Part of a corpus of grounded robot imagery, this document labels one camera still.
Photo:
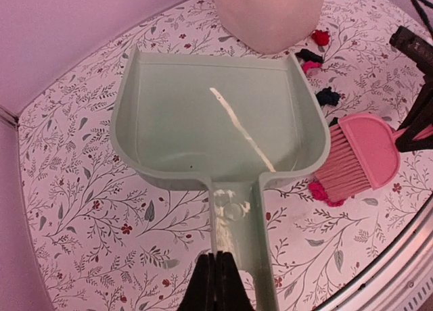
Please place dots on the magenta paper scrap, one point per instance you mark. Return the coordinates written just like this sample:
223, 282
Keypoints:
318, 193
309, 65

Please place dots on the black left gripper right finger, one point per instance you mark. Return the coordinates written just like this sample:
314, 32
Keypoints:
230, 292

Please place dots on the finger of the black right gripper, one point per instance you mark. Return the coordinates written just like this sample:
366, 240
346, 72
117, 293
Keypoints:
416, 128

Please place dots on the green plastic dustpan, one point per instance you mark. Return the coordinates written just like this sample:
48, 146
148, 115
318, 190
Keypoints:
233, 126

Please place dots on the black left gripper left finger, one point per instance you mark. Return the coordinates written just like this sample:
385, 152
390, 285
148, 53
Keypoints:
200, 292

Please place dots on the small black paper scrap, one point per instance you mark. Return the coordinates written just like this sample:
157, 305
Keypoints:
309, 56

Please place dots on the cream plastic waste bin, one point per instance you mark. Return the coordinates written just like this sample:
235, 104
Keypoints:
269, 26

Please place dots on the red paper scrap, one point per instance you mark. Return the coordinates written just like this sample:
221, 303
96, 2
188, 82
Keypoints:
321, 37

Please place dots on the floral tablecloth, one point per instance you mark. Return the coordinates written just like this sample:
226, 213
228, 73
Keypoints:
107, 240

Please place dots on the navy paper scrap centre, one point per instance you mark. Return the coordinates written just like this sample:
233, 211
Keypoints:
328, 97

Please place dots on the pink hand brush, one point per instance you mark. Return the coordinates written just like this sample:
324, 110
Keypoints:
363, 156

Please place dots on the aluminium table rail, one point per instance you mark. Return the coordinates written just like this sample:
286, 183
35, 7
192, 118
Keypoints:
399, 279

